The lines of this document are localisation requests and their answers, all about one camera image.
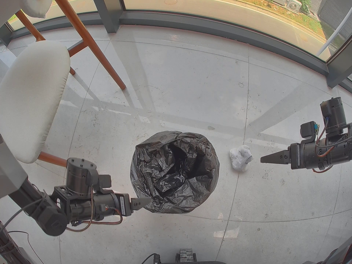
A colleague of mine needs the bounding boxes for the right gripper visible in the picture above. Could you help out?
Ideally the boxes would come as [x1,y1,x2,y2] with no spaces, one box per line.
[289,140,352,170]

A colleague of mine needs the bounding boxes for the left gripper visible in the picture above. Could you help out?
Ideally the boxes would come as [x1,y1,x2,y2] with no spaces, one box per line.
[72,192,134,222]

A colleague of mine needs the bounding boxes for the black plastic bag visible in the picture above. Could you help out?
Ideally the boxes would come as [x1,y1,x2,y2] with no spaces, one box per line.
[130,130,221,214]

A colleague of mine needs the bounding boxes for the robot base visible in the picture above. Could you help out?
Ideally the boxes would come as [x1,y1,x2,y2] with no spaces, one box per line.
[162,248,227,264]

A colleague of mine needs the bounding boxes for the crumpled white paper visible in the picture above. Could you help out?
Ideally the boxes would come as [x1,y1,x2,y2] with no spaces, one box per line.
[229,145,253,172]

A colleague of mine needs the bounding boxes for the white cushioned wooden chair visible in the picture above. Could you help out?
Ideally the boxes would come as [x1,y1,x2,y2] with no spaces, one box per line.
[0,0,127,168]

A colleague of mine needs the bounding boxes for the window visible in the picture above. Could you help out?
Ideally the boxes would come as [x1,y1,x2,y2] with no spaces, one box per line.
[0,0,352,89]

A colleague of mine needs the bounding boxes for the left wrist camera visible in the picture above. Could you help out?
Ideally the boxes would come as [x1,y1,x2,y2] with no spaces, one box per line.
[97,174,112,195]

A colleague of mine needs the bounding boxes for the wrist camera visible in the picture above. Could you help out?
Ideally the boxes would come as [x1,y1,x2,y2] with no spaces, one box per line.
[97,174,112,195]
[300,121,317,145]

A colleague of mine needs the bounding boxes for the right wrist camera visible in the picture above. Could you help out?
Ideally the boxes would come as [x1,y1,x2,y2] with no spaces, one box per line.
[300,121,317,145]

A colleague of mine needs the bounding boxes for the black cable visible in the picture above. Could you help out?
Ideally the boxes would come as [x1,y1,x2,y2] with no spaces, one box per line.
[7,230,37,264]
[141,253,161,264]

